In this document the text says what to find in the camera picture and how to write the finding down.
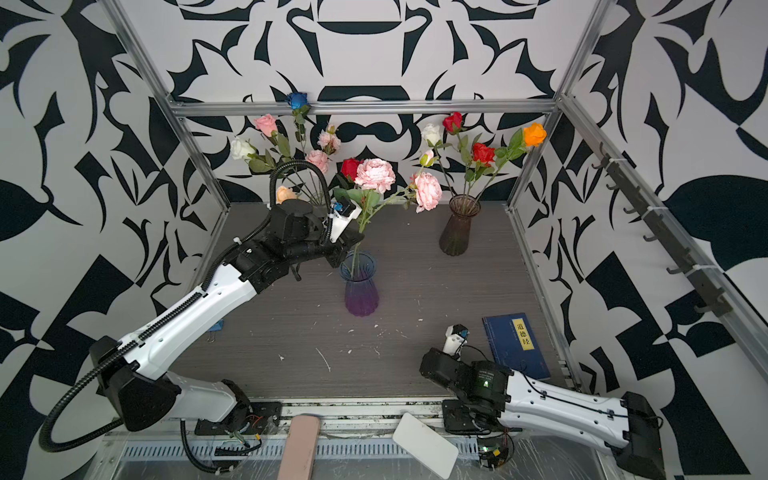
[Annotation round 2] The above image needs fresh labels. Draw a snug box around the white rose flower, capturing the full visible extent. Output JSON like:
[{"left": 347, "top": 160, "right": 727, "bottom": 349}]
[
  {"left": 419, "top": 123, "right": 457, "bottom": 197},
  {"left": 230, "top": 137, "right": 281, "bottom": 174}
]

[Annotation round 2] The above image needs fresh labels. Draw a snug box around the large pink peony flower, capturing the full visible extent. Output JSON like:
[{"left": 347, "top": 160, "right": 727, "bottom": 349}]
[{"left": 306, "top": 150, "right": 330, "bottom": 175}]

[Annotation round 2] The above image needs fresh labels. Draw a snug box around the blue purple glass vase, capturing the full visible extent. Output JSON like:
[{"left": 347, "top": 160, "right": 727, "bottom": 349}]
[{"left": 339, "top": 252, "right": 379, "bottom": 317}]

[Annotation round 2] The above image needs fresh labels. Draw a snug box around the pink rose flower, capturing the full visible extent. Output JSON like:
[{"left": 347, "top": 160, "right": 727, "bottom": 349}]
[{"left": 255, "top": 114, "right": 293, "bottom": 159}]

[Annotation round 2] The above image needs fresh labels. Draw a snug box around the blue rose flower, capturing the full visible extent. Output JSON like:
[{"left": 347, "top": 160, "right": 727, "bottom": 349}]
[{"left": 286, "top": 92, "right": 311, "bottom": 160}]

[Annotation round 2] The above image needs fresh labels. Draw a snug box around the maroon glass vase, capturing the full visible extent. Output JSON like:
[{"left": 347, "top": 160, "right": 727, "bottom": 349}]
[{"left": 439, "top": 194, "right": 481, "bottom": 256}]

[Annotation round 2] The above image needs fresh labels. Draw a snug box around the clear glass vase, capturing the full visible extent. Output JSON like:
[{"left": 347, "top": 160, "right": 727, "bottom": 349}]
[{"left": 299, "top": 177, "right": 327, "bottom": 207}]

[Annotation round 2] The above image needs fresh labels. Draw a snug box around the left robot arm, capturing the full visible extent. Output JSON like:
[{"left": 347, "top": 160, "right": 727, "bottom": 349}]
[{"left": 38, "top": 160, "right": 363, "bottom": 453}]

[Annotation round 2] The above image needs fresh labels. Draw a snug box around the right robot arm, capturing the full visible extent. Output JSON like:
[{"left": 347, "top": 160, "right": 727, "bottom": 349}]
[{"left": 419, "top": 348, "right": 666, "bottom": 479}]

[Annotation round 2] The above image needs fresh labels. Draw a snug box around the blue book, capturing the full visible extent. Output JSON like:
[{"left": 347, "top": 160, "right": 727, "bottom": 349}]
[{"left": 482, "top": 313, "right": 551, "bottom": 380}]

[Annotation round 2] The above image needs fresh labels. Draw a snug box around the small pink flower sprig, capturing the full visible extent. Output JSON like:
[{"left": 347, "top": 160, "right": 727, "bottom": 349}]
[{"left": 318, "top": 124, "right": 341, "bottom": 155}]

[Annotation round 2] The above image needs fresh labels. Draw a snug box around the blue binder clip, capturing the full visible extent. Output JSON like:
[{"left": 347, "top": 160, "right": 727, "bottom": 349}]
[{"left": 206, "top": 320, "right": 224, "bottom": 343}]

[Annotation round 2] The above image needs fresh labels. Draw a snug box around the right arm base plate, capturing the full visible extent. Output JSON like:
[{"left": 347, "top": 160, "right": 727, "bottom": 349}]
[{"left": 441, "top": 399, "right": 502, "bottom": 435}]

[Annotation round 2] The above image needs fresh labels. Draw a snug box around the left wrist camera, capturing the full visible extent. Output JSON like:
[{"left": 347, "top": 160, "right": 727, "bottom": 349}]
[{"left": 329, "top": 198, "right": 362, "bottom": 243}]

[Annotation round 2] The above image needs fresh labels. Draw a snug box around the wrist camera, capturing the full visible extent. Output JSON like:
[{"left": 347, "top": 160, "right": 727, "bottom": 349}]
[
  {"left": 442, "top": 324, "right": 469, "bottom": 360},
  {"left": 329, "top": 198, "right": 362, "bottom": 243}
]

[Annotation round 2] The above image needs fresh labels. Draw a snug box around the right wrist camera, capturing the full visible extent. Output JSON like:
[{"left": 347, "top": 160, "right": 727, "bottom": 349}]
[{"left": 442, "top": 324, "right": 469, "bottom": 360}]

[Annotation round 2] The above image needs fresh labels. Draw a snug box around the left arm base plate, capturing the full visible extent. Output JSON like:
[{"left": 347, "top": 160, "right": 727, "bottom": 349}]
[{"left": 194, "top": 401, "right": 283, "bottom": 436}]

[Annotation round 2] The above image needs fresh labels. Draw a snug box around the wall hook rail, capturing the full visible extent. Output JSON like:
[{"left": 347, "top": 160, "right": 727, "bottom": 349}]
[{"left": 593, "top": 142, "right": 735, "bottom": 318}]

